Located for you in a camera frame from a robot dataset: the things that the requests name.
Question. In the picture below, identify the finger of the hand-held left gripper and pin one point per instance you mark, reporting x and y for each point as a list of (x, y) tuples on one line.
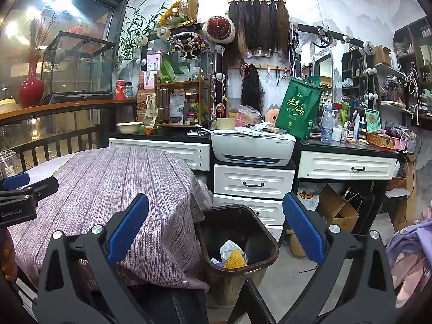
[(15, 181), (45, 185)]

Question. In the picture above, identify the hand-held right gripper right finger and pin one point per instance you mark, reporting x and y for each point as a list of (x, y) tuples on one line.
[(303, 226)]

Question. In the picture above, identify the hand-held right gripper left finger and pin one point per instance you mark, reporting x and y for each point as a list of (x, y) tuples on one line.
[(130, 226)]

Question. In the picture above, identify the black trash bin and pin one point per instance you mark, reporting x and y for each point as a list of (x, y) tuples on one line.
[(233, 222)]

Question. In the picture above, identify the yellow corn toy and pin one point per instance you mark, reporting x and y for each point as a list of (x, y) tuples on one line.
[(236, 260)]

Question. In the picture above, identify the purple plastic wrapper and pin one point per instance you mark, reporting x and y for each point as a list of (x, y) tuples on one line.
[(217, 263)]

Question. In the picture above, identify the tan fuzzy slipper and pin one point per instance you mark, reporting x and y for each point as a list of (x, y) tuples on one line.
[(297, 243)]

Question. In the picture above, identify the clear plastic cup with straw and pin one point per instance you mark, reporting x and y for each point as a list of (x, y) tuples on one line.
[(6, 163)]

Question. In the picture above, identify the white bag with cartoon print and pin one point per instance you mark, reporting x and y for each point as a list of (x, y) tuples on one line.
[(308, 197)]

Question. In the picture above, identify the cardboard box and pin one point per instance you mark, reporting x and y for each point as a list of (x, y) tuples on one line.
[(334, 206)]

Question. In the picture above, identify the dark wooden railing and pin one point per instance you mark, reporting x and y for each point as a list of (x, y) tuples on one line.
[(67, 135)]

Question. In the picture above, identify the white drawer unit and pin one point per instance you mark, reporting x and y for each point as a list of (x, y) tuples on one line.
[(253, 179)]

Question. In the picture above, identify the white desk drawer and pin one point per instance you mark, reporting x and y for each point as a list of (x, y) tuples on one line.
[(337, 165)]

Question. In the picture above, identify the yellow round container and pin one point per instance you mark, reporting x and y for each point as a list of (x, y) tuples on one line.
[(6, 106)]

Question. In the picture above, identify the white cabinet with black top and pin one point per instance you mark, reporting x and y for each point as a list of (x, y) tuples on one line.
[(152, 152)]

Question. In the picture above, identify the wooden counter ledge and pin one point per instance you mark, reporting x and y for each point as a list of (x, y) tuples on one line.
[(84, 106)]

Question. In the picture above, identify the red ceramic vase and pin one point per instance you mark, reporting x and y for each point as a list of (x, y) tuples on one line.
[(31, 91)]

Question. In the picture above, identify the white printer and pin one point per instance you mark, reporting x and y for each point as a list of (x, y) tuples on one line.
[(249, 148)]

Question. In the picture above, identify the orange drink cup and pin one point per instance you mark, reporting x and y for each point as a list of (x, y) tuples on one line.
[(149, 130)]

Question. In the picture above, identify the cream enamel bowl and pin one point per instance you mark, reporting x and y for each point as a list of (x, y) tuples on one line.
[(129, 128)]

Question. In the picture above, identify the clear water bottle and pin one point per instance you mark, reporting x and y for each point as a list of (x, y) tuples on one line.
[(326, 128)]

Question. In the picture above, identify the wicker basket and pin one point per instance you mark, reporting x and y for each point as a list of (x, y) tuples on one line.
[(398, 180)]

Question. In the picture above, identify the pile of papers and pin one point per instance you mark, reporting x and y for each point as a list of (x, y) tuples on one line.
[(256, 129)]

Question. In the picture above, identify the row of cosmetic bottles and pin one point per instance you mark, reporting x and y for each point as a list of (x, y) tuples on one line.
[(352, 128)]

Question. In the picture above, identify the purple floral cloth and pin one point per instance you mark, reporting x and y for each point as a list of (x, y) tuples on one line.
[(415, 249)]

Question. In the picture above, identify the green tote bag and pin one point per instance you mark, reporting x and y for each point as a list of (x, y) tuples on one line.
[(298, 111)]

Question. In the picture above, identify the brown printed carton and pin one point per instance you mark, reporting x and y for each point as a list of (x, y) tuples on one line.
[(141, 108)]

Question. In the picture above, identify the beige printed paper bag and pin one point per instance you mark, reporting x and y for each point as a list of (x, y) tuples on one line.
[(151, 108)]

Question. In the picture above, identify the red tin can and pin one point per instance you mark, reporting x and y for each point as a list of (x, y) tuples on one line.
[(120, 91)]

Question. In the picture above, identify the pink plastic bag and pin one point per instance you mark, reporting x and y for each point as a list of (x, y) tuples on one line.
[(248, 114)]

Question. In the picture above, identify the glass jar with teal label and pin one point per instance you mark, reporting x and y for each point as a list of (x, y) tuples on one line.
[(128, 91)]

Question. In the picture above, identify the framed sunflower picture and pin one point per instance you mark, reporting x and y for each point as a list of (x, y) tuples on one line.
[(373, 119)]

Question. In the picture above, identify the brown and white pouch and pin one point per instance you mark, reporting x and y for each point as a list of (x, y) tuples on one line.
[(176, 108)]

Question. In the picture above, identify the beige tape roll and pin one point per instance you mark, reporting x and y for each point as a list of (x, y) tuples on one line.
[(225, 124)]

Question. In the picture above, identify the cluster of small bottles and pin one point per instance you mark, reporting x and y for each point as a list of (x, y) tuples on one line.
[(195, 111)]

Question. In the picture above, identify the dried branches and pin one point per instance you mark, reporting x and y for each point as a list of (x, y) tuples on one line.
[(37, 40)]

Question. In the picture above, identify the pink photo card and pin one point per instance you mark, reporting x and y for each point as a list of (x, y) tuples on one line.
[(151, 80), (153, 62)]

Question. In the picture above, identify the black hanging ponytail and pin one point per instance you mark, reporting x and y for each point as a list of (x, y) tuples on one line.
[(251, 87)]

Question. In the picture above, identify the wooden shelf rack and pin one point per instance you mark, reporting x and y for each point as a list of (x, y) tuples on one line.
[(189, 81)]

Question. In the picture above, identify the glass bowl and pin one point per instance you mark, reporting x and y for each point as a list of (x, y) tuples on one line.
[(180, 77)]

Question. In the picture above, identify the green leaf packet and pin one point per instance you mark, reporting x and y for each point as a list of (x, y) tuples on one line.
[(168, 69)]

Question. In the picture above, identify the green bamboo leaf branches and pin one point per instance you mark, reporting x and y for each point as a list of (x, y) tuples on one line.
[(135, 37)]

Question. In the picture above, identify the black lighted vanity mirror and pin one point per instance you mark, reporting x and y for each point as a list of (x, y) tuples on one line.
[(220, 49), (368, 49)]

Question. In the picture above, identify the ornate black white headdress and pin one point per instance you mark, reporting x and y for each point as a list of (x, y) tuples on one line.
[(189, 45)]

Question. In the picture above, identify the row of hanging hair wefts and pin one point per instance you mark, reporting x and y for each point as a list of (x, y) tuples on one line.
[(260, 23)]

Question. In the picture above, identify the red embroidered fur hat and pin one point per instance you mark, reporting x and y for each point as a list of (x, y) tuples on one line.
[(219, 28)]

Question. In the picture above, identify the sunflower bouquet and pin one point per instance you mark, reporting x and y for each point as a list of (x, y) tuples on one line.
[(175, 10)]

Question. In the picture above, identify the glass terrarium with black frame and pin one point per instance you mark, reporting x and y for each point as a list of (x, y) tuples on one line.
[(81, 67)]

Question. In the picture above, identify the dark wall shelf unit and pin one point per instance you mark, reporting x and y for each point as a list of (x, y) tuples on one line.
[(410, 37)]

